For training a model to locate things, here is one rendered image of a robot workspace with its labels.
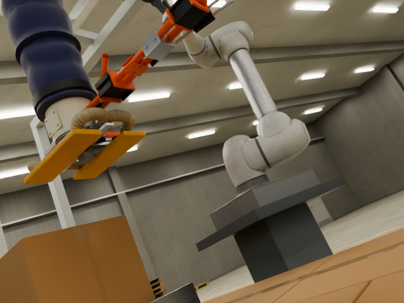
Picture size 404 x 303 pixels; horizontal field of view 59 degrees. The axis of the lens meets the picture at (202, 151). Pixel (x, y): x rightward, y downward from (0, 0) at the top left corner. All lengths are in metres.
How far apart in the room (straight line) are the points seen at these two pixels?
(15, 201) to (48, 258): 12.07
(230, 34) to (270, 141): 0.59
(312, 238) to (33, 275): 1.03
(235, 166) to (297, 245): 0.41
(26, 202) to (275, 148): 12.14
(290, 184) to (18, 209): 12.17
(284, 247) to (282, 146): 0.41
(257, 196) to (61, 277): 0.72
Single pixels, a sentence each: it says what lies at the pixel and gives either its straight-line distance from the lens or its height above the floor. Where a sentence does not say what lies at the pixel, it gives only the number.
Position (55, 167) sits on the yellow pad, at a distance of 1.28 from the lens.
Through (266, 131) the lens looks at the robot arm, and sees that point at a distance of 1.57.
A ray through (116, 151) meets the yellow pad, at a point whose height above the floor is 1.13.
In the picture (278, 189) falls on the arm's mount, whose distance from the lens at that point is 1.42.
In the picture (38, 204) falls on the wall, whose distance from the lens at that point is 13.29.
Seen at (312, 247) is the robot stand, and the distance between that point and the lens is 1.54.
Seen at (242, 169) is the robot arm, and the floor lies 0.94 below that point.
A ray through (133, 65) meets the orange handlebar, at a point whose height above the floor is 1.25.
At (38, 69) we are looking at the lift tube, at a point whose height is 1.47.
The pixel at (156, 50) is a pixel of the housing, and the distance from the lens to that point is 1.05.
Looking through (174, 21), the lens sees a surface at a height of 1.24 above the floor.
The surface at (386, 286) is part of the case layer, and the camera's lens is 0.49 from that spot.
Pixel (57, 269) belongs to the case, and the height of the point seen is 0.82.
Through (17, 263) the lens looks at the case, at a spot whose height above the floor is 0.89.
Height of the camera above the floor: 0.65
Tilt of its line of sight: 16 degrees up
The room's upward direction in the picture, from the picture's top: 24 degrees counter-clockwise
